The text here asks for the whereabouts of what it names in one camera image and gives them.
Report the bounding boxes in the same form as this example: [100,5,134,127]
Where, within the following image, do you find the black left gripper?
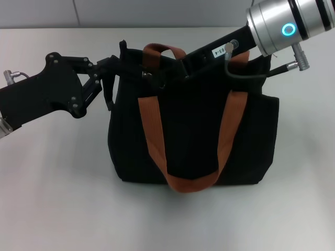
[0,52,124,131]

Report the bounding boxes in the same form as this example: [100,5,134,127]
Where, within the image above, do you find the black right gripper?
[153,25,259,89]

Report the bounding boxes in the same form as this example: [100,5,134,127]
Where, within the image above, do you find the black food bag orange handles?
[107,39,280,194]

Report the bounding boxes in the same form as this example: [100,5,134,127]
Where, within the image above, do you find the left arm grey connector cable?
[2,69,30,85]

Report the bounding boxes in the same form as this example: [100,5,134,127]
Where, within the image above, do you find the arm grey connector cable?
[2,69,30,85]
[224,39,311,79]

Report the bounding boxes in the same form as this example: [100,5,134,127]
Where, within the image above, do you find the right arm grey connector cable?
[224,39,311,79]

